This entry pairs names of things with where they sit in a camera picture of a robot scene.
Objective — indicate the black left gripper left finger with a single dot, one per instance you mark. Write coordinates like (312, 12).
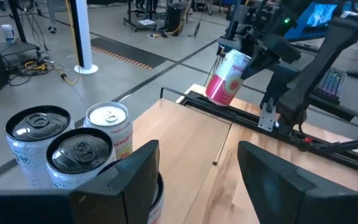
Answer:
(104, 202)

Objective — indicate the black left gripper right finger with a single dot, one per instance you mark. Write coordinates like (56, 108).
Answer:
(291, 199)

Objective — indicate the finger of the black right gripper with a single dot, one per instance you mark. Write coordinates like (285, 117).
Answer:
(230, 43)
(258, 63)

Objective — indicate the pink silver Spindrift can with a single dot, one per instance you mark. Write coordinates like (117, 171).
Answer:
(225, 84)
(107, 115)

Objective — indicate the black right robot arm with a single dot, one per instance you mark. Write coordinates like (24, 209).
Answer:
(322, 62)

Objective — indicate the monitor with blue screen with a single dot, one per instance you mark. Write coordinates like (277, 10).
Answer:
(320, 15)

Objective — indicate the black bin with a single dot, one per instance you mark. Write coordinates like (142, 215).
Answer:
(176, 17)

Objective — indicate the backlit keyboard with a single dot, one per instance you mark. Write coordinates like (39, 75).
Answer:
(331, 85)

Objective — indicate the black mat orange stripes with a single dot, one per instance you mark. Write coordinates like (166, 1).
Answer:
(129, 51)

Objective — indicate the white pole with round base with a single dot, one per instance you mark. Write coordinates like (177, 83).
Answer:
(82, 31)

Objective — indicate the white bottle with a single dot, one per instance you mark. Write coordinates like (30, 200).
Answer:
(8, 34)

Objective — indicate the silver metal bracket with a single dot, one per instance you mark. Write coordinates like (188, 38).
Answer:
(267, 116)

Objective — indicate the black aluminium table frame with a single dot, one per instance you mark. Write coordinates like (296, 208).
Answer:
(244, 116)

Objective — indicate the black cart frame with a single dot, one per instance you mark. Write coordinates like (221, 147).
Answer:
(135, 28)

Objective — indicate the black stand post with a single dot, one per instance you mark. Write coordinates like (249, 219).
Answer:
(17, 21)

